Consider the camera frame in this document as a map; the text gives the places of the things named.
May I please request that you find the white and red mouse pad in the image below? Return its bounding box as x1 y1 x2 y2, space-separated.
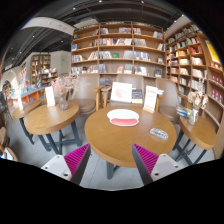
107 109 139 126

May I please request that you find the beige armchair at right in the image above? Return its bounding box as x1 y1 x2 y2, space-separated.
154 77 181 123

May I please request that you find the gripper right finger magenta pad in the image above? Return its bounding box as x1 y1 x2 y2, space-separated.
132 144 182 185

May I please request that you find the glass vase with white flowers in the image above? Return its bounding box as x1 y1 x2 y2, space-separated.
186 78 209 127

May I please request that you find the white book with red drawing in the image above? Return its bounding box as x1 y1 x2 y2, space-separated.
111 82 132 103

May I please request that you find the stack of books at right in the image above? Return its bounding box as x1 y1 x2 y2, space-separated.
176 105 191 118

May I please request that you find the round wooden centre table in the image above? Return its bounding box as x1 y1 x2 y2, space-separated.
85 105 177 179

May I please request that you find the glass vase with dried flowers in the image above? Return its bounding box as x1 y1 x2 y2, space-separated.
51 74 78 111

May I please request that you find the round wooden left table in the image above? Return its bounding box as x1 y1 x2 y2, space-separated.
24 101 81 154

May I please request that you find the wooden bookshelf at right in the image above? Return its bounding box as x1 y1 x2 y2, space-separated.
165 22 224 159

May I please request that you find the distant wooden bookshelf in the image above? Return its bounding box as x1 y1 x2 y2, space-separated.
25 51 72 87

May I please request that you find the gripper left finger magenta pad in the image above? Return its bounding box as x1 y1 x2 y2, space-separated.
42 144 91 185

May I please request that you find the large wooden bookshelf at back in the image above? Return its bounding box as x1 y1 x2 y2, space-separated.
71 21 166 78

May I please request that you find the wooden table at right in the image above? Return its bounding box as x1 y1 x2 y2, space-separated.
173 116 217 165

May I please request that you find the small white card sign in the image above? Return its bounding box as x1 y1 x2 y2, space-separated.
45 86 55 107

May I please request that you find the round wooden table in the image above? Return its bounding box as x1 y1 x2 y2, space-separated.
85 105 177 179
24 101 81 154

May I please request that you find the white sign with red title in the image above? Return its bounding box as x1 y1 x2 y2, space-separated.
143 86 158 113

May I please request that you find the beige armchair at left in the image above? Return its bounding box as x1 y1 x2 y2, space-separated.
67 73 105 115

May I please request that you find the dark small book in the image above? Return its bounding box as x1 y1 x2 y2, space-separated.
132 89 143 104

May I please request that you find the small wooden far-left table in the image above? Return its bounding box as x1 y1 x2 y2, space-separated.
12 100 41 143

